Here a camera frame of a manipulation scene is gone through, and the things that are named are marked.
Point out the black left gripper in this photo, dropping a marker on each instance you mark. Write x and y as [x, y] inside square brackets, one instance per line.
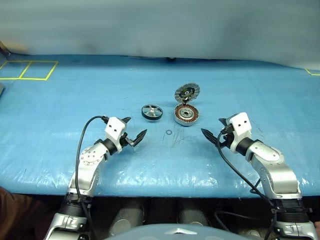
[125, 140]

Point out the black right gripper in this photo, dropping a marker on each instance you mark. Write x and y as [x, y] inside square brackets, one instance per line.
[227, 138]

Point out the black-rimmed silver spoked rotor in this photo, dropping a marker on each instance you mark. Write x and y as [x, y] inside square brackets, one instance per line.
[152, 110]

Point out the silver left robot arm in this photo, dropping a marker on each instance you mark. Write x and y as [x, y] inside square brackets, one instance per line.
[87, 160]

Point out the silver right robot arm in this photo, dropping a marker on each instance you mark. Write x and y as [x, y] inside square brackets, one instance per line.
[272, 165]

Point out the motor stator with copper windings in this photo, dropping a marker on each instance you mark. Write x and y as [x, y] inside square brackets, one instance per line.
[186, 115]

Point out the finned silver motor end cover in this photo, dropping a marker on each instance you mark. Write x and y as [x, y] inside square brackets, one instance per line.
[194, 91]

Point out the dark grey rounded shape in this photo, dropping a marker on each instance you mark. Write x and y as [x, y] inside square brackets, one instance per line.
[127, 217]
[193, 213]

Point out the grey robot torso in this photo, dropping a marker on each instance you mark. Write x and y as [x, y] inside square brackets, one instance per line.
[160, 232]

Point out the brown cloth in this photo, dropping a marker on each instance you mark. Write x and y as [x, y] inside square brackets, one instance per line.
[22, 215]

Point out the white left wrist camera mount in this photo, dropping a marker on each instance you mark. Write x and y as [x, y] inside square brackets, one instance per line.
[115, 127]

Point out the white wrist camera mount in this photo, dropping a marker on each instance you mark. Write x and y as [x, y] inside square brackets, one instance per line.
[240, 122]
[115, 127]

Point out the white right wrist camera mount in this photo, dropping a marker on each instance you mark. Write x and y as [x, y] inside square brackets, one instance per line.
[240, 122]

